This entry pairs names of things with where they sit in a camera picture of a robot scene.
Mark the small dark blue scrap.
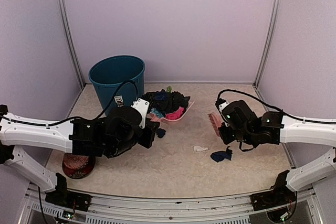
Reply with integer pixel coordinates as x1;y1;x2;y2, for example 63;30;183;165
155;128;166;138

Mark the black and blue scrap pile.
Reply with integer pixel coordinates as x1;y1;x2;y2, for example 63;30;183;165
141;89;191;116

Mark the dark blue scrap right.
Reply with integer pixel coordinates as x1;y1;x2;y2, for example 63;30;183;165
211;146;233;163

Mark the left aluminium frame post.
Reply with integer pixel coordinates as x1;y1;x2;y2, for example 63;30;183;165
57;0;86;90

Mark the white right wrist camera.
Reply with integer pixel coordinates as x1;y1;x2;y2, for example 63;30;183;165
215;98;229;113

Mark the pink scrap near bin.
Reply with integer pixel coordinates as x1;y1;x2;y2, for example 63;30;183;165
165;106;185;121

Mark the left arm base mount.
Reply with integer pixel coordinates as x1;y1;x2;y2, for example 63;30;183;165
45;173;91;212

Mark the pink plastic hand brush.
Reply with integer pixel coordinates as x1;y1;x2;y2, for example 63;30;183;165
207;113;222;137

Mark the front aluminium rail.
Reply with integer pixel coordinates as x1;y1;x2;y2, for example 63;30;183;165
15;187;326;224

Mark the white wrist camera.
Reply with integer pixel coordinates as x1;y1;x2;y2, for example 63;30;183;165
131;98;150;129
215;98;229;113

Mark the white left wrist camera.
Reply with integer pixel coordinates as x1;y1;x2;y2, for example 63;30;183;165
131;98;150;129

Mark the aluminium frame post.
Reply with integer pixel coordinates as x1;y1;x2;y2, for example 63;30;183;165
57;0;86;90
254;0;281;90

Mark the pink plastic dustpan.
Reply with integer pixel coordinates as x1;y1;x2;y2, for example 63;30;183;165
147;101;195;125

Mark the small white scrap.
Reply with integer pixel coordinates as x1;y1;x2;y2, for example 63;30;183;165
193;145;208;153

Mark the blue plastic waste bin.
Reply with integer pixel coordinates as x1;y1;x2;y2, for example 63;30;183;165
89;55;145;116

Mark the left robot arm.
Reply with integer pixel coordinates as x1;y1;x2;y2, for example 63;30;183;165
1;104;160;206

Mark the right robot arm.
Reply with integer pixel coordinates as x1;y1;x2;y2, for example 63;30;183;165
215;99;335;205

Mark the right aluminium frame post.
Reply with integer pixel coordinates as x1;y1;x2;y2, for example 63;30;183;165
254;0;281;90

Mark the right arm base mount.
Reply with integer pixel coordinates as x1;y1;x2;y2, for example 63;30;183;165
250;170;297;211

